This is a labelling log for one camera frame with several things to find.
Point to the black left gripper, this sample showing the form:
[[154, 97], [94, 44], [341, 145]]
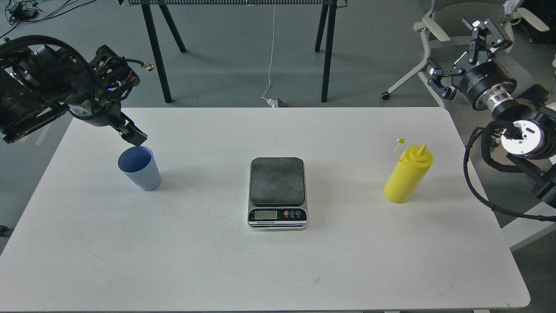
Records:
[[115, 79]]

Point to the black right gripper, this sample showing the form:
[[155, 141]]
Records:
[[484, 82]]

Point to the blue ribbed plastic cup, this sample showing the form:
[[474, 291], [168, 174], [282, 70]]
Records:
[[139, 165]]

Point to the yellow squeeze bottle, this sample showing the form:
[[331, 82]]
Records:
[[409, 171]]

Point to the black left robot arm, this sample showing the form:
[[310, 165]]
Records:
[[43, 78]]

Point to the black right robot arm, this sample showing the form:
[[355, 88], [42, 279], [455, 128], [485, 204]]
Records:
[[518, 134]]

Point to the digital kitchen scale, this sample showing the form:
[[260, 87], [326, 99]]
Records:
[[277, 197]]

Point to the grey office chair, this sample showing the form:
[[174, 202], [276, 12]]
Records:
[[444, 36]]

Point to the black legged background table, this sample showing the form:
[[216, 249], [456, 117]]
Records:
[[238, 37]]

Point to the white side table edge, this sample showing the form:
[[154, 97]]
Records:
[[521, 232]]

